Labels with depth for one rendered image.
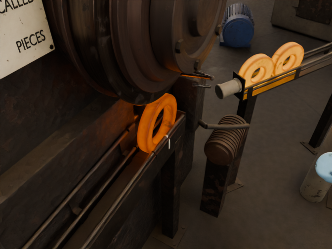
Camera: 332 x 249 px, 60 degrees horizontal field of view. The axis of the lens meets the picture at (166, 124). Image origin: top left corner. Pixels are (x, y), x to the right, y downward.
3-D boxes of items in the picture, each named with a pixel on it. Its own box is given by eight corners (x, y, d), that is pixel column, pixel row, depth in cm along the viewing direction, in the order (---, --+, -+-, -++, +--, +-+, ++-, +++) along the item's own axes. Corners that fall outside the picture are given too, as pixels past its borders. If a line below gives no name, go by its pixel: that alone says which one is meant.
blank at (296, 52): (271, 48, 114) (277, 51, 111) (302, 36, 118) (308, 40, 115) (266, 80, 124) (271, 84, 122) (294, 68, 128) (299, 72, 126)
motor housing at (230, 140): (194, 213, 148) (203, 138, 112) (210, 183, 162) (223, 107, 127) (218, 224, 143) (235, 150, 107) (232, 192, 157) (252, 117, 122)
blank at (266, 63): (238, 60, 110) (244, 64, 107) (271, 48, 114) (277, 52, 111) (235, 92, 120) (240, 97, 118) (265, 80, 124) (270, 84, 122)
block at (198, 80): (169, 126, 114) (169, 73, 98) (178, 114, 119) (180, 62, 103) (193, 135, 110) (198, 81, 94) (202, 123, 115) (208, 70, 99)
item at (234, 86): (214, 94, 117) (214, 82, 113) (232, 87, 119) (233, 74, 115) (223, 102, 113) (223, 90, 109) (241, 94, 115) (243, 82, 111)
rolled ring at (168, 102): (178, 83, 85) (168, 80, 86) (145, 118, 73) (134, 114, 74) (176, 129, 97) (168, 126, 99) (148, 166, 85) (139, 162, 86)
